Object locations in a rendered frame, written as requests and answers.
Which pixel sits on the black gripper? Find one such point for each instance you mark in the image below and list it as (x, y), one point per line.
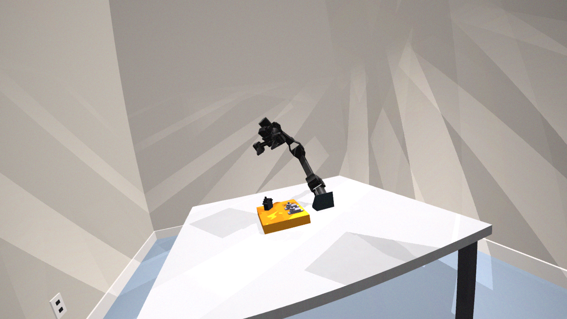
(276, 140)

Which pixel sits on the black micro servo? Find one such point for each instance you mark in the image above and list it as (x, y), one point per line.
(267, 203)

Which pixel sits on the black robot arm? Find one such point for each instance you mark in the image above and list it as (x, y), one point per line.
(315, 183)

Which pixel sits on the yellow flat deck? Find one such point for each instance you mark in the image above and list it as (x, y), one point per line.
(282, 216)

